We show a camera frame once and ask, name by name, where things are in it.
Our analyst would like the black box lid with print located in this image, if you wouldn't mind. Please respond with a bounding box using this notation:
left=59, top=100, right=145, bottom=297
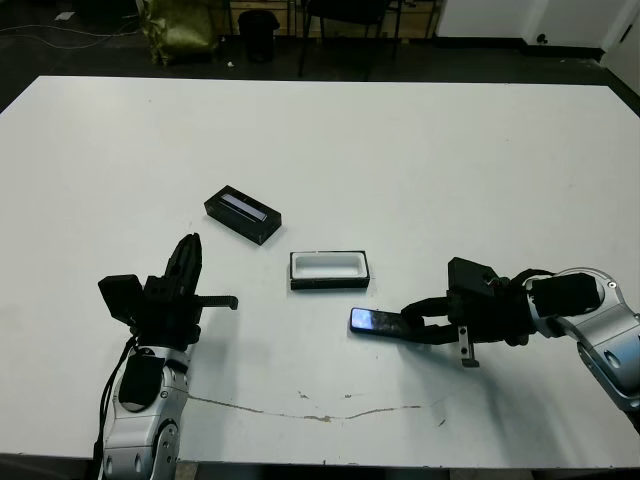
left=203, top=185, right=282, bottom=247

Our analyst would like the black slim camera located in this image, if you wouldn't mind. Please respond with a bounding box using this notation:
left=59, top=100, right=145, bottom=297
left=348, top=307, right=416, bottom=343

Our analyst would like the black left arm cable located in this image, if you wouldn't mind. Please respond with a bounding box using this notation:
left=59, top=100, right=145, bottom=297
left=91, top=333, right=140, bottom=469

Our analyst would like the white door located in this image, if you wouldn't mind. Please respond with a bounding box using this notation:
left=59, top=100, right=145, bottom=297
left=599, top=0, right=640, bottom=94

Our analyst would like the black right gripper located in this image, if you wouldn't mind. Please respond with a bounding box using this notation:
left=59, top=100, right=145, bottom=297
left=402, top=284, right=531, bottom=369

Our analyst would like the yellow-green bag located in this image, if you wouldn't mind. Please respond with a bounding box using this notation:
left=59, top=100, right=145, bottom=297
left=139, top=0, right=221, bottom=66

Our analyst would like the black waste bin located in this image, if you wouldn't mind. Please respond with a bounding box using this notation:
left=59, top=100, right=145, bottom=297
left=237, top=9, right=280, bottom=64

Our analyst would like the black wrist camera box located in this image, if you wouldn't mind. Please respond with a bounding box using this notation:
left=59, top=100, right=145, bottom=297
left=97, top=274, right=147, bottom=327
left=447, top=257, right=501, bottom=301

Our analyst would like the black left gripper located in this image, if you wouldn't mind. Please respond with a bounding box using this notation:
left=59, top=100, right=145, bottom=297
left=129, top=232, right=240, bottom=350

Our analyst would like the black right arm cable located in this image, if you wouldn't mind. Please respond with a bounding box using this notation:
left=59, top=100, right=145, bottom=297
left=492, top=268, right=557, bottom=292

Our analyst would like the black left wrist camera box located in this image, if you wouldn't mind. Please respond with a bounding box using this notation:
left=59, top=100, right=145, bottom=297
left=97, top=274, right=147, bottom=327

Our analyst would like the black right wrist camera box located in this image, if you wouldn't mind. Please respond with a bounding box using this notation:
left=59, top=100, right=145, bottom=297
left=447, top=257, right=501, bottom=301

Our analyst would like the black chair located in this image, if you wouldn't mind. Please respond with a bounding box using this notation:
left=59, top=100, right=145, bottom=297
left=298, top=0, right=401, bottom=80

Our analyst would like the black box with white insert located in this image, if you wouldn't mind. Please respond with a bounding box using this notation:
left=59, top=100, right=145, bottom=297
left=288, top=248, right=372, bottom=292

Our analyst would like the white floor cable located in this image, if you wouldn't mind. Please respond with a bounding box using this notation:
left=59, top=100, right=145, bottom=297
left=0, top=13, right=146, bottom=50

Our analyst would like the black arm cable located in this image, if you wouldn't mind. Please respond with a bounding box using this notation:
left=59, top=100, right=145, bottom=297
left=91, top=333, right=140, bottom=469
left=492, top=268, right=557, bottom=292

